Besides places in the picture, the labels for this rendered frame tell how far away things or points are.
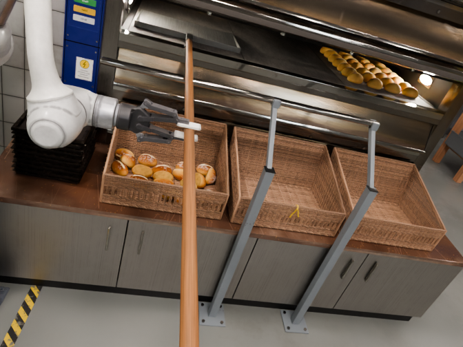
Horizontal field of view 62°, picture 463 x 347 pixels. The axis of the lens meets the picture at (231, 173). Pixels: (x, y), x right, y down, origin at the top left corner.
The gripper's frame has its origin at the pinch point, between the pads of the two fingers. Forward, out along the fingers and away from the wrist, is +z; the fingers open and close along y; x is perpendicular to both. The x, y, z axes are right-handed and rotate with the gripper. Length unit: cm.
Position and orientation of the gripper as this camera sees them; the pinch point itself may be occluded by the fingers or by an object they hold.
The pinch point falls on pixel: (187, 130)
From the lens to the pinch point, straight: 114.3
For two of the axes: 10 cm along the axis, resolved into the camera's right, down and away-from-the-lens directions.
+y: -2.8, 8.1, 5.2
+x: 0.8, 5.6, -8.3
